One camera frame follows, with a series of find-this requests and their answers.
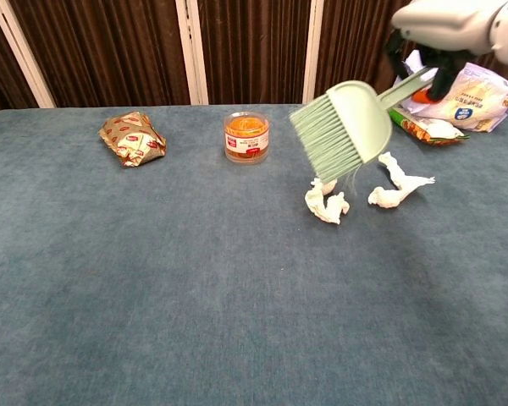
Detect gold foil snack package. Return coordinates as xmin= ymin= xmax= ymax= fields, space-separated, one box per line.
xmin=97 ymin=111 xmax=168 ymax=168

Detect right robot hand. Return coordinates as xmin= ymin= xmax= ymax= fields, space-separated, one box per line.
xmin=383 ymin=0 xmax=508 ymax=103

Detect blue felt table mat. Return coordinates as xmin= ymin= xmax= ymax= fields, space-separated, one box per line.
xmin=0 ymin=103 xmax=508 ymax=406

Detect long twisted white paper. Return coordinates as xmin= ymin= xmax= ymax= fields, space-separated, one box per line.
xmin=378 ymin=151 xmax=436 ymax=191

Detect brown pleated curtain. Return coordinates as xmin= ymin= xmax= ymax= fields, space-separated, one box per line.
xmin=0 ymin=0 xmax=508 ymax=118

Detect green orange snack bag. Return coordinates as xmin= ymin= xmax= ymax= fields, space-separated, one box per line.
xmin=387 ymin=105 xmax=471 ymax=148

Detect clear jar orange contents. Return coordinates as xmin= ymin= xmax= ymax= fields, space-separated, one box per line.
xmin=223 ymin=111 xmax=271 ymax=165

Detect green hand brush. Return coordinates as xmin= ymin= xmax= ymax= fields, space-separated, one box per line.
xmin=289 ymin=66 xmax=439 ymax=198

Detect white screen frame post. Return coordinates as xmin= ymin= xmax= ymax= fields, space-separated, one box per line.
xmin=0 ymin=0 xmax=56 ymax=109
xmin=302 ymin=0 xmax=325 ymax=104
xmin=175 ymin=0 xmax=210 ymax=106

